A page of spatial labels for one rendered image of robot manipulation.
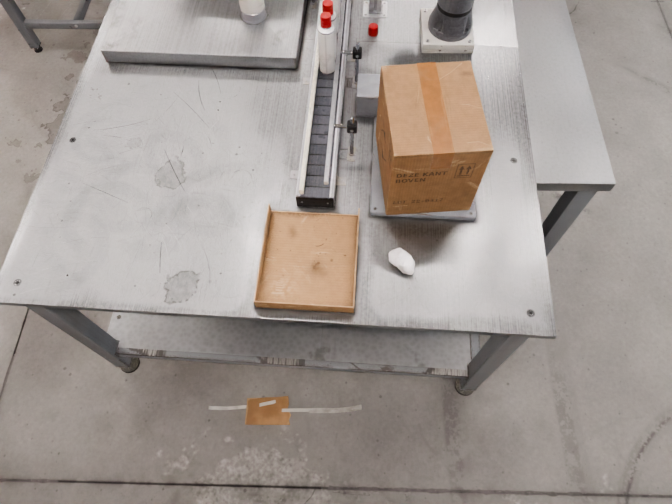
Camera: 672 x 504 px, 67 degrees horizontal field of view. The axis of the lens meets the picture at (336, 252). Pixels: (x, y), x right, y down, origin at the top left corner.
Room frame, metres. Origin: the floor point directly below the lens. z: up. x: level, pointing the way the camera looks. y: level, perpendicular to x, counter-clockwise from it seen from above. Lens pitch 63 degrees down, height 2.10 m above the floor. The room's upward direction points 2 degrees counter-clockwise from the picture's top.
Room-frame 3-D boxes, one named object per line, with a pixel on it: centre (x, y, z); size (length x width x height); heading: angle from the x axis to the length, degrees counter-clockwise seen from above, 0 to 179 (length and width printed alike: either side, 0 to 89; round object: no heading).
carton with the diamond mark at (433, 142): (0.91, -0.26, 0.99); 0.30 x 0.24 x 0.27; 2
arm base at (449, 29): (1.50, -0.42, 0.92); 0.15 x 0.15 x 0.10
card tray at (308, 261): (0.64, 0.07, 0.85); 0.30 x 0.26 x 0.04; 174
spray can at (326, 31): (1.31, 0.01, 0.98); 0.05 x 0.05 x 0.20
